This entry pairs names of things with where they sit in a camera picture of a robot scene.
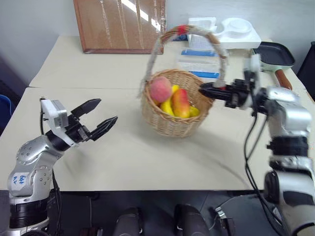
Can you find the pink peach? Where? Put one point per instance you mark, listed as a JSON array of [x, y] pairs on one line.
[[160, 89]]

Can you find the white foam packaging block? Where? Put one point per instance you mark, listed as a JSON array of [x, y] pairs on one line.
[[202, 24]]

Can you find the brown wooden board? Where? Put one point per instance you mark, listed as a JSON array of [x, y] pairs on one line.
[[118, 24]]

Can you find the white foam packaging tray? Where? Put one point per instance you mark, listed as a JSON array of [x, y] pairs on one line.
[[240, 32]]

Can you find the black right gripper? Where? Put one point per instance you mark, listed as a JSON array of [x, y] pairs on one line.
[[237, 94]]

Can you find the red yellow mango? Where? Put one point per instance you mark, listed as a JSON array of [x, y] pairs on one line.
[[181, 103]]

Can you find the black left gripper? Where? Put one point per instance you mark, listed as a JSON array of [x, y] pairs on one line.
[[77, 130]]

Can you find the white label with blue writing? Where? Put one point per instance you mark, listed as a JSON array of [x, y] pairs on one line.
[[21, 181]]

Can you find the dark chair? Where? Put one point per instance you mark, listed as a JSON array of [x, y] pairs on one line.
[[307, 71]]

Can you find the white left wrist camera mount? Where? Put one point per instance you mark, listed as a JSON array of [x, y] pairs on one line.
[[55, 110]]

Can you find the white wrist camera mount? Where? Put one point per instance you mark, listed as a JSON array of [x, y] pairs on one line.
[[55, 110], [255, 62]]

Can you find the blue chair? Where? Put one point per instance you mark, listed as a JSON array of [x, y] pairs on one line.
[[5, 110]]

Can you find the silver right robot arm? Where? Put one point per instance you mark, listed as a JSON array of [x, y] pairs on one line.
[[288, 115]]

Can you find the dark rounded shape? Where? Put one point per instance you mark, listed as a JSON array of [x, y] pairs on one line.
[[128, 222], [190, 220]]

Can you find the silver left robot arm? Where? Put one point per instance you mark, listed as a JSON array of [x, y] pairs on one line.
[[32, 152]]

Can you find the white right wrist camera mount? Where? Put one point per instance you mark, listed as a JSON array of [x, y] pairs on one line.
[[255, 62]]

